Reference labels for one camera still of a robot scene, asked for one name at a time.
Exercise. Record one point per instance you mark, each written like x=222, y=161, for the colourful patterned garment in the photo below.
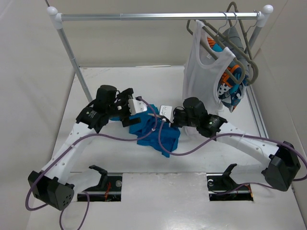
x=229, y=93

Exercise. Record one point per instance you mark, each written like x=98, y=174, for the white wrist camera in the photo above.
x=136, y=106
x=166, y=112

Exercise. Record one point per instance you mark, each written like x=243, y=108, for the white mesh tank top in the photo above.
x=204, y=69

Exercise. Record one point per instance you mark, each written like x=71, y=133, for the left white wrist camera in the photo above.
x=136, y=106

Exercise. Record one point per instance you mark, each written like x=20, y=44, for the blue t shirt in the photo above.
x=169, y=135

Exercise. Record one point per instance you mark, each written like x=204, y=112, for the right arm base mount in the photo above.
x=222, y=187

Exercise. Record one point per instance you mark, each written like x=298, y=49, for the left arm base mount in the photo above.
x=109, y=187

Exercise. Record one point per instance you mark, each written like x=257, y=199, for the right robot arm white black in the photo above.
x=279, y=159

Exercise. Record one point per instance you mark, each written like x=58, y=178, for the grey velvet hanger rear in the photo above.
x=247, y=56

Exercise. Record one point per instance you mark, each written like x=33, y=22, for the silver clothes rack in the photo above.
x=57, y=19

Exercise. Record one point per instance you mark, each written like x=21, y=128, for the grey garment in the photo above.
x=233, y=36

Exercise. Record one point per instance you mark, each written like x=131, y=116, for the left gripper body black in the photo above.
x=121, y=108

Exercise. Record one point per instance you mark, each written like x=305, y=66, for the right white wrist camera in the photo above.
x=166, y=112

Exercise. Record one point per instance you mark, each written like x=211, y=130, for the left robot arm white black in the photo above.
x=53, y=184

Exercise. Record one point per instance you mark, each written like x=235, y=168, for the grey velvet hanger middle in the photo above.
x=216, y=34

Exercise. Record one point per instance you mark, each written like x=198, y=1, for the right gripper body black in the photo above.
x=181, y=119

